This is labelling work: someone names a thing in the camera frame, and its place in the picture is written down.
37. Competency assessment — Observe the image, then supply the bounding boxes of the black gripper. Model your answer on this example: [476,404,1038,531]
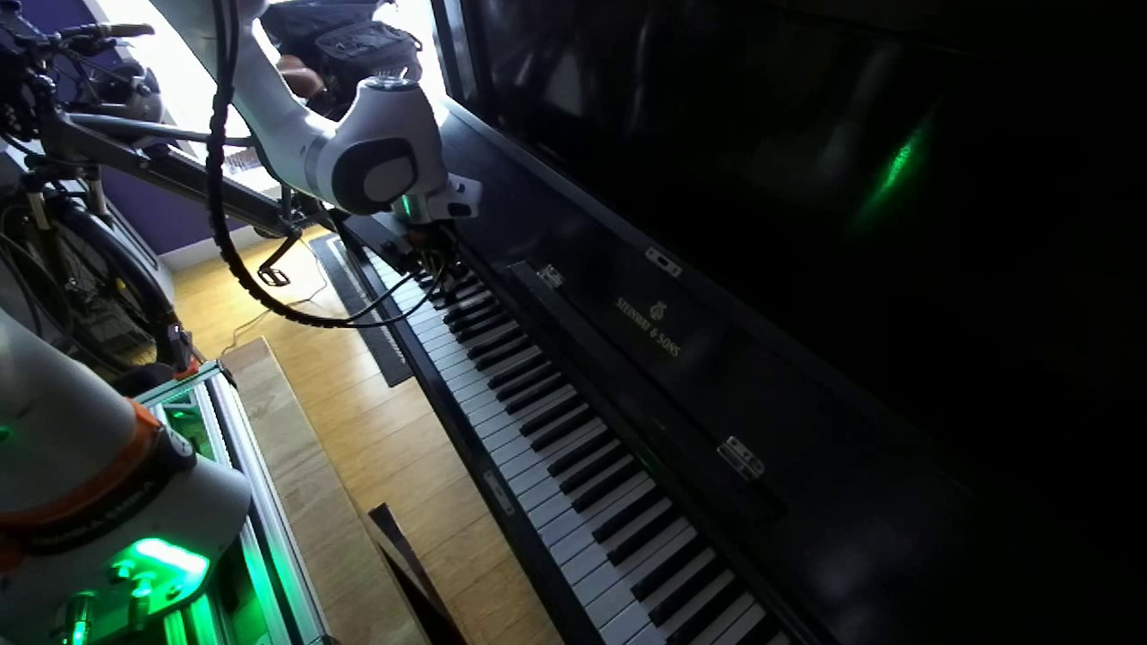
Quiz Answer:
[399,176,482,306]

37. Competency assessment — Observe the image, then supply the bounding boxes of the black piano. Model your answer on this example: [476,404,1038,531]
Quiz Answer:
[314,0,1147,645]

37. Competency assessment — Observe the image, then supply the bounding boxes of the light wooden bench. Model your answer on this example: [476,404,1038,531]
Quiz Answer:
[218,338,436,645]

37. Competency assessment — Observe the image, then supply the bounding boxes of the metal robot cart green lit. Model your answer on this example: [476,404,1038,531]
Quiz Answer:
[51,362,339,645]

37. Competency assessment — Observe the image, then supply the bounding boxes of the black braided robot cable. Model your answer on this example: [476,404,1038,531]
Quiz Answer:
[202,0,451,334]

